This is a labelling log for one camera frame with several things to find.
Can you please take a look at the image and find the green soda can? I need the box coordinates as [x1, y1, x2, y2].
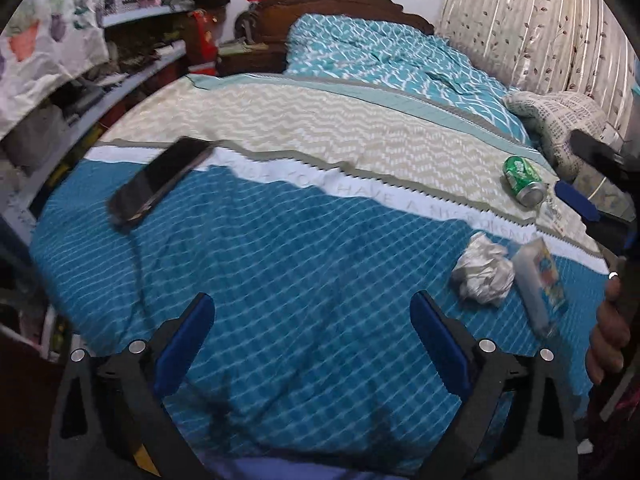
[502, 155, 548, 207]

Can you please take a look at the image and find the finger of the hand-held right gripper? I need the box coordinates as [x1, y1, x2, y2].
[570, 130, 640, 186]
[555, 181, 632, 256]

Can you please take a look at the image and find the white tube colourful packet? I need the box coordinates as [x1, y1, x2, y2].
[511, 237, 568, 336]

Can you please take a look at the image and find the floral printed white cloth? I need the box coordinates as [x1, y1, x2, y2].
[0, 0, 111, 136]

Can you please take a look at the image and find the white paper label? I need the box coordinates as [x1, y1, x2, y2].
[537, 200, 566, 236]

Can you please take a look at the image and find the carved wooden headboard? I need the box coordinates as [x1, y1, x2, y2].
[235, 0, 435, 75]

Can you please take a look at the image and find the black smartphone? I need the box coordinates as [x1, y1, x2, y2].
[107, 136, 216, 233]

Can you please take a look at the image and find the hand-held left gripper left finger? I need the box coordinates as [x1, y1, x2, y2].
[49, 292, 216, 480]

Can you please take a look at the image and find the folded beige patterned blanket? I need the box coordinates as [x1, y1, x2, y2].
[502, 91, 608, 181]

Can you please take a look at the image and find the person's purple clothing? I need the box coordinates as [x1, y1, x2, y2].
[200, 454, 416, 480]

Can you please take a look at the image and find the teal white patterned quilt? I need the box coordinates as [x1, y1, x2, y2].
[282, 12, 533, 147]

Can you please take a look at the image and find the grey wall shelf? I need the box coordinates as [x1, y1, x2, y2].
[0, 5, 188, 221]

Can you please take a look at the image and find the red gift box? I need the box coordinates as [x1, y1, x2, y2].
[187, 10, 221, 76]

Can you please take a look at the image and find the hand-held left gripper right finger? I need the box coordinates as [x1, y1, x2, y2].
[410, 290, 581, 480]

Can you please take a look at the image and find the beige leaf print curtain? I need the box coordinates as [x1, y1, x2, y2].
[437, 0, 638, 126]

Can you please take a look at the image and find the person's right hand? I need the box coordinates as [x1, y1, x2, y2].
[587, 272, 632, 386]

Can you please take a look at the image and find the white paper ball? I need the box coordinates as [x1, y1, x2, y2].
[451, 232, 516, 307]

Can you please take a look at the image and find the teal beige patterned bedspread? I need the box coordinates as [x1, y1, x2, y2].
[30, 74, 608, 476]

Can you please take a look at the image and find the dark wooden nightstand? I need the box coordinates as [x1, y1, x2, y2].
[217, 42, 288, 77]

